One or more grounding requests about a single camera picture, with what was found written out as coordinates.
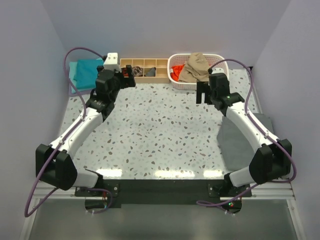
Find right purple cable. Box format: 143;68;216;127
196;58;294;209

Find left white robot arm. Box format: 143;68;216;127
35;65;136;196

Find white plastic laundry basket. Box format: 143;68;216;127
167;53;230;90

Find folded grey t shirt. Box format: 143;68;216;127
217;109;273;171

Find orange t shirt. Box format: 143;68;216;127
169;64;185;82

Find folded teal t shirt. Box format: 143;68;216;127
73;58;104;90

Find wooden compartment organizer tray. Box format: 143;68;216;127
119;58;170;84

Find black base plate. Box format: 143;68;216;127
75;179;252;212

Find folded light turquoise shirt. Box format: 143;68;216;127
68;62;78;85

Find purple cable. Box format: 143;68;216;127
196;58;294;209
23;46;113;218

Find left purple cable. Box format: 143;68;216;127
23;46;113;218

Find patterned rolled socks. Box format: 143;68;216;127
132;66;144;77

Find red black rolled socks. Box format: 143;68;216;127
122;68;129;77

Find aluminium rail frame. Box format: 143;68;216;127
18;67;307;240

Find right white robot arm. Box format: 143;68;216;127
196;73;292;197

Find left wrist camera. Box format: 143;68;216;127
102;52;122;73

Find beige t shirt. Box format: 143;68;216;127
178;52;210;83

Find grey folded cloth piece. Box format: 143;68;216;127
144;67;156;77

